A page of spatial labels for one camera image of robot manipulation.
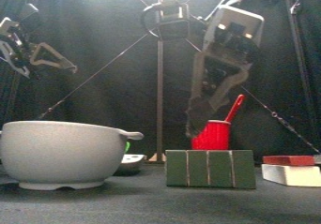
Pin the green sliced toy block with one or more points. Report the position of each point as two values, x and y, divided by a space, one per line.
209 169

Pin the bright green toy piece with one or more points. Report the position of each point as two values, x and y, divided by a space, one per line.
128 146

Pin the small grey toy dish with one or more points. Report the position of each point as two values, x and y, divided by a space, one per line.
132 163

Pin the red and white toy block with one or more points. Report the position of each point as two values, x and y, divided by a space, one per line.
292 171

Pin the vertical metal frame pole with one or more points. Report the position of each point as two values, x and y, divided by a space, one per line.
160 93

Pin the slanted metal frame pole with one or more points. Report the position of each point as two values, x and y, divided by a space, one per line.
302 62

